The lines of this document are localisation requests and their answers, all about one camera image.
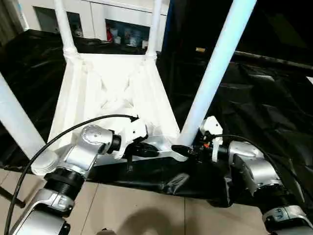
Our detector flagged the white plastic table top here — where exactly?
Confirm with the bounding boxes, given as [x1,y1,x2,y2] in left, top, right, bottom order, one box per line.
[30,51,189,177]

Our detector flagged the white plastic table leg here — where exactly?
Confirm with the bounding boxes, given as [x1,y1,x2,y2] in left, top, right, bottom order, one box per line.
[0,73,49,160]
[53,0,79,58]
[180,0,257,147]
[145,0,163,59]

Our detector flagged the black work mat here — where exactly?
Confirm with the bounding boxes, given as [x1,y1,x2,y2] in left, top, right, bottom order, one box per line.
[0,29,313,209]

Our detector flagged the white bottle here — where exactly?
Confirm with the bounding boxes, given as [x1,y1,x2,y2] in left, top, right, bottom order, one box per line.
[128,32,138,47]

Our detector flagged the dark metal rod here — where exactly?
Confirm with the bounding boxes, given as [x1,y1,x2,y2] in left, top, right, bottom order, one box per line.
[230,49,313,69]

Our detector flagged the white glass-door cabinet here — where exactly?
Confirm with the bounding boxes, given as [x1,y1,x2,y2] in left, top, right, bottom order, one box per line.
[20,0,169,49]

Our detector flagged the dark grey curtain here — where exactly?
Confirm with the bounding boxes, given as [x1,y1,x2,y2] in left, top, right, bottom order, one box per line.
[0,0,21,45]

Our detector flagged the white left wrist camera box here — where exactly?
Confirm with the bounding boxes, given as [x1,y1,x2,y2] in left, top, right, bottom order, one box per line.
[110,117,148,160]

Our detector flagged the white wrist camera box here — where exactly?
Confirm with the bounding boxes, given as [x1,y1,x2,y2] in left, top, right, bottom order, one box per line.
[200,116,224,162]
[110,117,148,160]

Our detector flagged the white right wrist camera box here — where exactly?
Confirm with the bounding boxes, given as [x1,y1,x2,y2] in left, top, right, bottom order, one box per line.
[200,116,224,162]

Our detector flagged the grey metal frame leg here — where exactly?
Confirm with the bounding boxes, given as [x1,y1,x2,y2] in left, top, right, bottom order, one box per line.
[0,186,25,209]

